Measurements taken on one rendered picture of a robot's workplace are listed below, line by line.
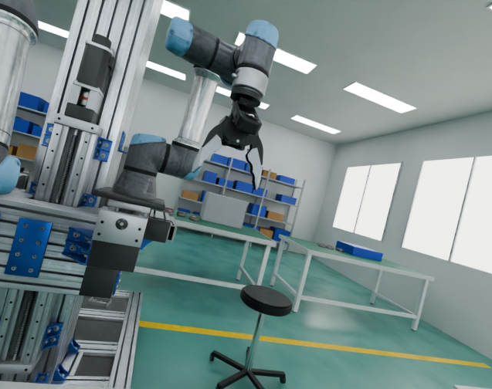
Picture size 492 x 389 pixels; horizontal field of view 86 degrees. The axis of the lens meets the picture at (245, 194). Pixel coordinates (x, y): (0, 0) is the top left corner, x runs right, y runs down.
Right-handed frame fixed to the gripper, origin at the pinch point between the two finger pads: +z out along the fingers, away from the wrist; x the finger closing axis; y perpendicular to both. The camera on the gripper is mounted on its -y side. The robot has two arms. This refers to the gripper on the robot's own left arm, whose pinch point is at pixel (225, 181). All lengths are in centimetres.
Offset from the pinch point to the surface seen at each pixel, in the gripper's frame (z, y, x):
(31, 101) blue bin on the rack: -77, 596, 286
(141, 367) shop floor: 115, 106, -5
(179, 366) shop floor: 115, 108, -28
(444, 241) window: -10, 227, -415
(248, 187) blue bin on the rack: -24, 559, -197
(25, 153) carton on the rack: 29, 596, 271
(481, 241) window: -22, 178, -411
